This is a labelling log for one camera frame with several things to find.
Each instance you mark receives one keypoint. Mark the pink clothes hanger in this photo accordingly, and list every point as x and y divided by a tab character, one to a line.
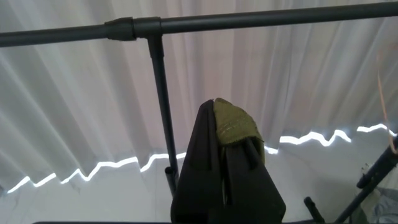
383	99

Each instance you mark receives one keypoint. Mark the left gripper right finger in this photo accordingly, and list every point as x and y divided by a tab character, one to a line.
248	193

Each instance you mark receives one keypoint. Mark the black clothes rack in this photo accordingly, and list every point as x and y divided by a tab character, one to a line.
217	21

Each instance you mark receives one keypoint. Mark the green printed sleeveless shirt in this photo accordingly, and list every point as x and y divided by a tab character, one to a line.
234	124

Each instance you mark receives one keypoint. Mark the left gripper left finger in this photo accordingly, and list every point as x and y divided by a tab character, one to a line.
196	193

